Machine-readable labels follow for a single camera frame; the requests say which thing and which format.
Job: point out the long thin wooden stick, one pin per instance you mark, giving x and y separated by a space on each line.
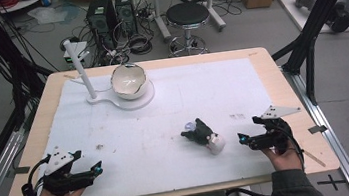
315 158

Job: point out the white power supply unit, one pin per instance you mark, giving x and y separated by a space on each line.
72 58

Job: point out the round white table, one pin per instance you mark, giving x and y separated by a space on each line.
21 3

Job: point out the short thin wooden stick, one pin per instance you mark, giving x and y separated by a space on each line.
69 77

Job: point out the person's right hand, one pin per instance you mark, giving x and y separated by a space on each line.
284 162

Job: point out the large black computer tower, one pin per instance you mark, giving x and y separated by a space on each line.
101 18

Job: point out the small black computer tower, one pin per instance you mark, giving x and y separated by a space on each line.
125 11

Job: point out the black round stool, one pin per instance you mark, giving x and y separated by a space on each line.
187 14

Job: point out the white foam mat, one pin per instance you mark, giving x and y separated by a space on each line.
170 112

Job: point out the grey and black robot device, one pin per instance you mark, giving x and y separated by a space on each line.
341 10

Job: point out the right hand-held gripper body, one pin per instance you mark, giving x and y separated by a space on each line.
276 137

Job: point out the white stand with pole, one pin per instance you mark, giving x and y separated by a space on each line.
83 75

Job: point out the white eggshell-shaped bowl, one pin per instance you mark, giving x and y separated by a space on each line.
128 80

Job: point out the black tape cross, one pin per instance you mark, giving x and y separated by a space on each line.
332 182

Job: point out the white metal table leg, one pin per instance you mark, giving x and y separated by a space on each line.
159 15
213 6

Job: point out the black tape piece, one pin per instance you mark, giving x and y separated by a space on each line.
22 170
317 129

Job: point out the clear plastic sheet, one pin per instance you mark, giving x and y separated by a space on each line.
48 15

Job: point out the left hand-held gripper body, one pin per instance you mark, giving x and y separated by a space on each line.
56 161

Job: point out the dark green toy white base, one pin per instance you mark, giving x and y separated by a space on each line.
204 134

